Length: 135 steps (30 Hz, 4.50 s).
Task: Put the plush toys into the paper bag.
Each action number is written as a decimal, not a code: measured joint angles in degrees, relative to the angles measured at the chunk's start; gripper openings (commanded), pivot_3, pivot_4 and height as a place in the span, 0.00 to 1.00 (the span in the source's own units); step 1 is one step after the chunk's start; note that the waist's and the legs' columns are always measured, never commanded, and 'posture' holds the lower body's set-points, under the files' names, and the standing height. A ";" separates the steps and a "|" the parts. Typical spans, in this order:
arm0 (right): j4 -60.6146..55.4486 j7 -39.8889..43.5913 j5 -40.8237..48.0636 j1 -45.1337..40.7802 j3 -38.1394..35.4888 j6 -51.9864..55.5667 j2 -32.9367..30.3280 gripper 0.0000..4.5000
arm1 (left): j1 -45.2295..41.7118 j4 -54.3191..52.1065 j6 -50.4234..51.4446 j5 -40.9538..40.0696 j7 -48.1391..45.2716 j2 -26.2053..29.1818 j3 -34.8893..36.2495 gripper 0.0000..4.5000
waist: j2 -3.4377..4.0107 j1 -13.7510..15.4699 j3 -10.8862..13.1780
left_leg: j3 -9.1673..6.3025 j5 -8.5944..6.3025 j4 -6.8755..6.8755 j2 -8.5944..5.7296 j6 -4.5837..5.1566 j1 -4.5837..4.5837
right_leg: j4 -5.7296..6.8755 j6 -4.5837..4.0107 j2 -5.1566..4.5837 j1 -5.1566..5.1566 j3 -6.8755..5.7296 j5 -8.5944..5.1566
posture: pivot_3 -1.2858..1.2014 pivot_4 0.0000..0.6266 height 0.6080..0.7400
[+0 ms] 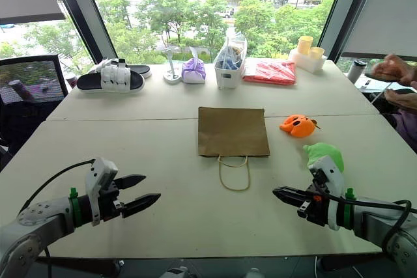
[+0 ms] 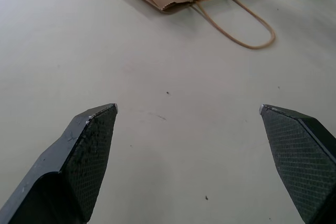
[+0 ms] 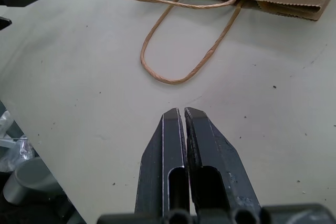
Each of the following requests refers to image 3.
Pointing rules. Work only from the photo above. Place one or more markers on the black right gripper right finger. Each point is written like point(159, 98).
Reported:
point(223, 166)

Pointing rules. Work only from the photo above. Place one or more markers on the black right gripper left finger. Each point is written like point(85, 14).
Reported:
point(152, 171)

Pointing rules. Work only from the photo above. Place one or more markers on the grey round cylinder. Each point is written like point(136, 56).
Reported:
point(29, 179)

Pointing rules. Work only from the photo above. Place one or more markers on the clear crumpled plastic wrap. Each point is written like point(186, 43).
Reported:
point(11, 153)

